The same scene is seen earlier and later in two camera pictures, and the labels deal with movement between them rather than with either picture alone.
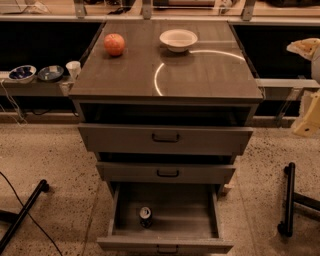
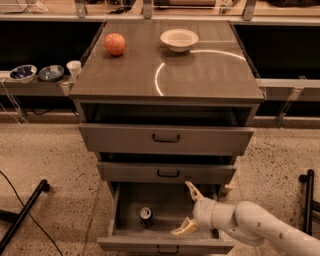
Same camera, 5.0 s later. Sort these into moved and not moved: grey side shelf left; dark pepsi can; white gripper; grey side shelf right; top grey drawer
Moved: white gripper
Not moved: grey side shelf right; grey side shelf left; top grey drawer; dark pepsi can
